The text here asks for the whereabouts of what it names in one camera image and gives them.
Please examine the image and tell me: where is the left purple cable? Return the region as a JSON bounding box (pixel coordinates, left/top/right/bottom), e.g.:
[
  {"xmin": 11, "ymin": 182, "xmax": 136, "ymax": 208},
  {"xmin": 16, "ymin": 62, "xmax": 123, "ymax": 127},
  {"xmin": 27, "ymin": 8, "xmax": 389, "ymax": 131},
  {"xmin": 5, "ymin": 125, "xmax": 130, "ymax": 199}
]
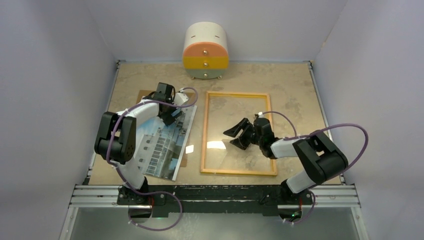
[{"xmin": 105, "ymin": 87, "xmax": 200, "ymax": 232}]

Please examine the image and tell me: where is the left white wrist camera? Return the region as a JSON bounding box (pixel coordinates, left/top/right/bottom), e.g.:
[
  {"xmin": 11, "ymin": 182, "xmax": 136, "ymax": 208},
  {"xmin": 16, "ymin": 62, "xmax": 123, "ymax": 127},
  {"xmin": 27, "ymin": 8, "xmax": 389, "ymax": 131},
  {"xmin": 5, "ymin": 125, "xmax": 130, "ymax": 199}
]
[{"xmin": 173, "ymin": 88, "xmax": 190, "ymax": 106}]

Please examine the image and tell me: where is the aluminium rail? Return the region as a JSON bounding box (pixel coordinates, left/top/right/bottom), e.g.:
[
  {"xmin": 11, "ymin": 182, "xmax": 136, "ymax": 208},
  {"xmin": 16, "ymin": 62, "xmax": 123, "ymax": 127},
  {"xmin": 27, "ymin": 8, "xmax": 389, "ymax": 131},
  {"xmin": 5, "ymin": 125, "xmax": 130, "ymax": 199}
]
[{"xmin": 70, "ymin": 185, "xmax": 361, "ymax": 208}]

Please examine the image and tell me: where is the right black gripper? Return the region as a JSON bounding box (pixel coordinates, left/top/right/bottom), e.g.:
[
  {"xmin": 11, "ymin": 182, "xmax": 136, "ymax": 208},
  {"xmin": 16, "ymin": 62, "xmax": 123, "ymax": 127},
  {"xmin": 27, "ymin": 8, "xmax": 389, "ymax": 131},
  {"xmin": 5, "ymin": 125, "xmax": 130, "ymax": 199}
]
[{"xmin": 223, "ymin": 117, "xmax": 263, "ymax": 150}]

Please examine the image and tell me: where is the building photo print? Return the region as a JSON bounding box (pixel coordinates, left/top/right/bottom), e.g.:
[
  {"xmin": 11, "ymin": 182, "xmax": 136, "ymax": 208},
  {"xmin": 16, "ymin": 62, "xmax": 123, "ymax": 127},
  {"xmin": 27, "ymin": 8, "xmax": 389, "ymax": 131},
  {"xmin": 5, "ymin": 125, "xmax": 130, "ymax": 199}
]
[{"xmin": 134, "ymin": 105, "xmax": 197, "ymax": 181}]

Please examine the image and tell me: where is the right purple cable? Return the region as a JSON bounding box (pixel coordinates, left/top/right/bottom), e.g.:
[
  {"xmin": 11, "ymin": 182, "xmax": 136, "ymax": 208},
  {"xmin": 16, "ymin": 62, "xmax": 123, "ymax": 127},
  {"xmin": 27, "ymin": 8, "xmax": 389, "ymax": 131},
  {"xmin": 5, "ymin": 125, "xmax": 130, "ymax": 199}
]
[{"xmin": 256, "ymin": 110, "xmax": 370, "ymax": 226}]

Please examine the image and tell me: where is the round three-drawer mini cabinet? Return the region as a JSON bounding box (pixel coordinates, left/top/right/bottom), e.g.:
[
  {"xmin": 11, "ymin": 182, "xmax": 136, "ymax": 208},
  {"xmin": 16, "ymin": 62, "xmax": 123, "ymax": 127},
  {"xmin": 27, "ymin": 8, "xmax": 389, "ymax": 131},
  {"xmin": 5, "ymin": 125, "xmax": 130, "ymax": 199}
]
[{"xmin": 182, "ymin": 21, "xmax": 230, "ymax": 80}]

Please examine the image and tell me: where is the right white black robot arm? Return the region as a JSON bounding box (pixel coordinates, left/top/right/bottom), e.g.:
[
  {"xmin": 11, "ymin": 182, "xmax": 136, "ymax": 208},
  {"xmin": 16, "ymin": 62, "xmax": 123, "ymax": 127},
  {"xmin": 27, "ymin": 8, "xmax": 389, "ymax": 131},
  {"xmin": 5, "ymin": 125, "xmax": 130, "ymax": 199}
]
[{"xmin": 223, "ymin": 117, "xmax": 349, "ymax": 204}]

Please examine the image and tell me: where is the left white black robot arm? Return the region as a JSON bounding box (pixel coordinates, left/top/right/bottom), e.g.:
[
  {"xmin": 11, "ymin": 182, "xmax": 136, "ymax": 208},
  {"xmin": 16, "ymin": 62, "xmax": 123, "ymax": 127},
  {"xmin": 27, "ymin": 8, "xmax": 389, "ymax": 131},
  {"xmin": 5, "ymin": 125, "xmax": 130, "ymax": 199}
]
[{"xmin": 94, "ymin": 82, "xmax": 192, "ymax": 205}]

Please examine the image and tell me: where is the purple cable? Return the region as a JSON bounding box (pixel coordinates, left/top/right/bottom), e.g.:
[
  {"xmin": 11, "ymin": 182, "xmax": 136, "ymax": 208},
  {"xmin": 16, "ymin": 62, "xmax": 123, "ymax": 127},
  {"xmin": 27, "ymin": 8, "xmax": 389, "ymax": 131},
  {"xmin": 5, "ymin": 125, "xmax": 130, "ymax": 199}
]
[
  {"xmin": 105, "ymin": 87, "xmax": 200, "ymax": 232},
  {"xmin": 256, "ymin": 110, "xmax": 370, "ymax": 226}
]

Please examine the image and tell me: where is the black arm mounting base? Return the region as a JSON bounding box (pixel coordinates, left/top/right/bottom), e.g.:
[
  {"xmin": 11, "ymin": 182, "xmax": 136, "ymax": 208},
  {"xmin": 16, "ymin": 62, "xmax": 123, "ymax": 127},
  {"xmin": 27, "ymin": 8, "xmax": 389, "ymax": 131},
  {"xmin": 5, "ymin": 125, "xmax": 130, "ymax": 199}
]
[{"xmin": 117, "ymin": 184, "xmax": 313, "ymax": 218}]

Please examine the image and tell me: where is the yellow wooden picture frame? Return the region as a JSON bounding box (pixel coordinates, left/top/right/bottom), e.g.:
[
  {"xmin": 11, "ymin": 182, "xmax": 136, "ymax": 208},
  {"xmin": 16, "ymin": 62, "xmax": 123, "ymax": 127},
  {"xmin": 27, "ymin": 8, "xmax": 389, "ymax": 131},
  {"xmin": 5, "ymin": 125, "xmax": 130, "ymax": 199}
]
[{"xmin": 200, "ymin": 91, "xmax": 278, "ymax": 177}]

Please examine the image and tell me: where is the brown frame backing board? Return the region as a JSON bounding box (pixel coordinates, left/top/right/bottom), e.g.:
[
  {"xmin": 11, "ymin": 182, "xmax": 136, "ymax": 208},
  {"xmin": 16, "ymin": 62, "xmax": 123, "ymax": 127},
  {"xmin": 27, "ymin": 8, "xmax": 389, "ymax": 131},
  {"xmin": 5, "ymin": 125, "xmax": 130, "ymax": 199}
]
[{"xmin": 136, "ymin": 90, "xmax": 195, "ymax": 168}]

